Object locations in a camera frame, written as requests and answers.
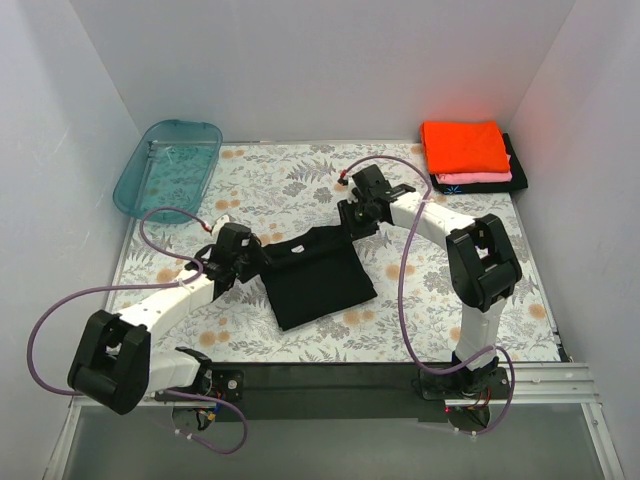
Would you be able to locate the aluminium frame rail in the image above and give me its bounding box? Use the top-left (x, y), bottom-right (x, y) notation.
top-left (69, 362), bottom-right (601, 412)

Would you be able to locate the black folded t-shirt with logo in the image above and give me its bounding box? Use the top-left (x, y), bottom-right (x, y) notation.
top-left (430, 133), bottom-right (528, 195)

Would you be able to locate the purple cable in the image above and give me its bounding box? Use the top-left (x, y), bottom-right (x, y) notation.
top-left (337, 154), bottom-right (516, 437)
top-left (26, 206), bottom-right (249, 454)

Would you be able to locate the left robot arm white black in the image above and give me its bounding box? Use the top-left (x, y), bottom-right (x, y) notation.
top-left (67, 223), bottom-right (266, 415)

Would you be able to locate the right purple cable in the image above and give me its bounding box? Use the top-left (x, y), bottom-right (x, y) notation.
top-left (337, 154), bottom-right (516, 437)

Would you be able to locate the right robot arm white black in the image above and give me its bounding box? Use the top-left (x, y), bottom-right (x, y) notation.
top-left (338, 165), bottom-right (522, 398)

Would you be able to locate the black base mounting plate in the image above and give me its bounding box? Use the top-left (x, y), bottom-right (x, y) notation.
top-left (154, 360), bottom-right (514, 424)

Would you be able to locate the teal transparent plastic bin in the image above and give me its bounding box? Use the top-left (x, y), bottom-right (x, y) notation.
top-left (112, 120), bottom-right (223, 225)

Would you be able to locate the orange folded t-shirt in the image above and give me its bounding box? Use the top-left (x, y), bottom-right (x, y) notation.
top-left (420, 121), bottom-right (510, 174)

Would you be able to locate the floral patterned table mat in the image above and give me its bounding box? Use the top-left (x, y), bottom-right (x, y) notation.
top-left (99, 142), bottom-right (562, 364)

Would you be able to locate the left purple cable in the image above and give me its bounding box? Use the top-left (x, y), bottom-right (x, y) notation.
top-left (26, 206), bottom-right (249, 454)

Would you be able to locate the pink folded t-shirt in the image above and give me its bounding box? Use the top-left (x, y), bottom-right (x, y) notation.
top-left (435, 171), bottom-right (512, 185)

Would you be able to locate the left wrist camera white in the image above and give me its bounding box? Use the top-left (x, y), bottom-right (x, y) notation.
top-left (213, 215), bottom-right (230, 229)

